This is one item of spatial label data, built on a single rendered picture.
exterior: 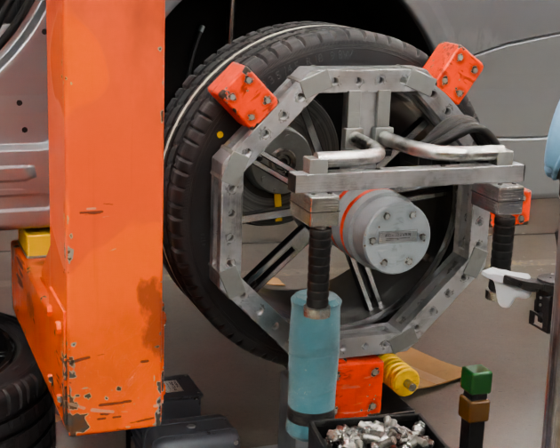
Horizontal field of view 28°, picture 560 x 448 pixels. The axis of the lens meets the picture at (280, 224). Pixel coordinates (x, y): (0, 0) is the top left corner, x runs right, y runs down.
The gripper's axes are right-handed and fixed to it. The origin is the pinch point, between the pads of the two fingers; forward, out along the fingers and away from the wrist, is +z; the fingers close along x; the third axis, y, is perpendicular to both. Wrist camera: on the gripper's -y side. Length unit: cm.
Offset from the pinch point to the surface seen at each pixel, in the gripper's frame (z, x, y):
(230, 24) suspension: 99, -18, -32
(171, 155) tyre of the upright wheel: 43, -48, -13
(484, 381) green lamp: -4.3, -8.4, 18.3
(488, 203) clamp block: 7.6, -2.2, -8.7
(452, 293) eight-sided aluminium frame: 26.6, 2.9, 14.0
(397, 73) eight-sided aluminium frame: 26.4, -10.8, -28.8
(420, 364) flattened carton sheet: 148, 63, 83
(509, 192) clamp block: 4.5, -0.2, -11.1
